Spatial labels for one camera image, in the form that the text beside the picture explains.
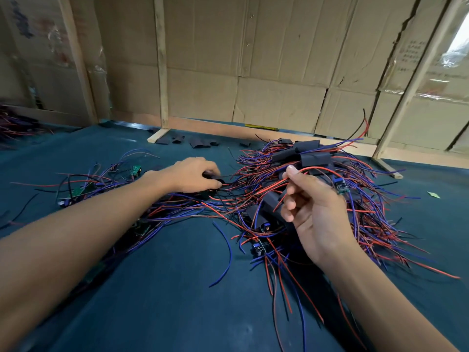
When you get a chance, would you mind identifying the wooden ledge board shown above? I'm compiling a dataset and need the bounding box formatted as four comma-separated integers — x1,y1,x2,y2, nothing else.
110,110,469,169

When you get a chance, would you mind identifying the thin wooden post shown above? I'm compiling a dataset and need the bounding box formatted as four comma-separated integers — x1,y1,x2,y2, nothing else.
147,0,171,144

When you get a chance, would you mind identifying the person's right hand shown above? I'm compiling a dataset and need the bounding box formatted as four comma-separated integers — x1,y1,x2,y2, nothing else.
280,165,356,270

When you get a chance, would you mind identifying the loose blue wire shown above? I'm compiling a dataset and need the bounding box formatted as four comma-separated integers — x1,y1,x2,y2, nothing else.
209,222,234,288

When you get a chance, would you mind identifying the clear plastic sheet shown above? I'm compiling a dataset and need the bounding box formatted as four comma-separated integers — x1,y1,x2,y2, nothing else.
440,14,469,100

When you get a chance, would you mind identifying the pile of sleeved wired boards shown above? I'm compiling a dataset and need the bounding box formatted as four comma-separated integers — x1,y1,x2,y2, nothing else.
201,110,461,352

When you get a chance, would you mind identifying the person's right forearm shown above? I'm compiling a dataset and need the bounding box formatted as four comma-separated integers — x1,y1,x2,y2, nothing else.
319,242,459,352

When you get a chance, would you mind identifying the person's left forearm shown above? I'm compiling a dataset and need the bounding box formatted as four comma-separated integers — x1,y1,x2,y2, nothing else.
0,172,170,352

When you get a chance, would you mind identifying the pile of unsleeved wired boards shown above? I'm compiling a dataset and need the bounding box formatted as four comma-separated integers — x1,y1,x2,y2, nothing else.
0,150,213,290

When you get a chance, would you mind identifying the person's left hand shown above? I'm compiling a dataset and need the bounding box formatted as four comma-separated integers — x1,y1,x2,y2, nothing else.
143,156,224,195

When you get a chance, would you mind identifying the pale slanted wooden post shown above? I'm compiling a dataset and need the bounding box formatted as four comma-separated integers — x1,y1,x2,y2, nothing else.
372,0,469,180

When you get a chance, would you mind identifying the wide wooden post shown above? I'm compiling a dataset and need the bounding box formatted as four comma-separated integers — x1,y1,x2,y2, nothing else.
57,0,98,125

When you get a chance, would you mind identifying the wire pile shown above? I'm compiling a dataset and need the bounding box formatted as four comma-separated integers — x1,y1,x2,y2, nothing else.
0,106,45,142

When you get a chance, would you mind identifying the pile of black sleeve pieces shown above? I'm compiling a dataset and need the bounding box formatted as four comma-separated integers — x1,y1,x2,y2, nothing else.
154,132,254,151

